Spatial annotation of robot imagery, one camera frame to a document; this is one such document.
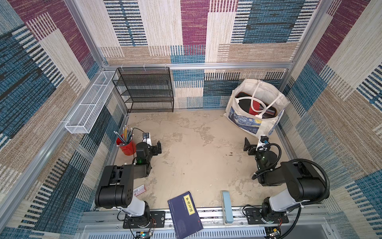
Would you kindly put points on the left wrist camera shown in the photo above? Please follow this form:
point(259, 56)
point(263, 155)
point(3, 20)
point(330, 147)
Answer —
point(146, 138)

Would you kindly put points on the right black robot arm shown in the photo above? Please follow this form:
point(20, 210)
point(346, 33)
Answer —
point(306, 181)

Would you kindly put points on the light blue eraser block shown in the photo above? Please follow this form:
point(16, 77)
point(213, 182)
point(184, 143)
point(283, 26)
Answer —
point(227, 207)

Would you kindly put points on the black red mesh case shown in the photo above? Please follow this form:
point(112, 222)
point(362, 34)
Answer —
point(245, 105)

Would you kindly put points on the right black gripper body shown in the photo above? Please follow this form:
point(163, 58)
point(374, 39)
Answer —
point(251, 148)

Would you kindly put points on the red pencil cup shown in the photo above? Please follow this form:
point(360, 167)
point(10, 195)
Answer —
point(128, 149)

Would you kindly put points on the white canvas tote bag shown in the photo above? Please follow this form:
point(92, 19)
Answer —
point(264, 93)

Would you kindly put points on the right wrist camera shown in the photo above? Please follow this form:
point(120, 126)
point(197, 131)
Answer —
point(262, 143)

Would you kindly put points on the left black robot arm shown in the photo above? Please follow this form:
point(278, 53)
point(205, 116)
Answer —
point(115, 189)

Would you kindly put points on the dark blue book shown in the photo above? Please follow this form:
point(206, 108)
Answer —
point(185, 218)

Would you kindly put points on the black wire mesh shelf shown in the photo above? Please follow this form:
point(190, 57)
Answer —
point(145, 89)

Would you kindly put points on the small red white card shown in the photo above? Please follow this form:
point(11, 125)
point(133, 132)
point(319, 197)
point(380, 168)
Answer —
point(139, 190)

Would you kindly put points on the white wire mesh basket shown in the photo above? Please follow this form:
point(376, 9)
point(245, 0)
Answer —
point(90, 107)

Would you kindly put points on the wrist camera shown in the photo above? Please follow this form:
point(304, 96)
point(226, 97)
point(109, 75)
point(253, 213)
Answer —
point(146, 138)
point(262, 143)

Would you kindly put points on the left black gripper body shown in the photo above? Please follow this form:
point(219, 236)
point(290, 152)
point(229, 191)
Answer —
point(153, 152)

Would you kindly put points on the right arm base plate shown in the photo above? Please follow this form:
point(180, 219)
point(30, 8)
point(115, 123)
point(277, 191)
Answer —
point(255, 216)

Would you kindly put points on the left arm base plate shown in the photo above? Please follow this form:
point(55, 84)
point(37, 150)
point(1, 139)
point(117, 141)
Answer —
point(154, 219)

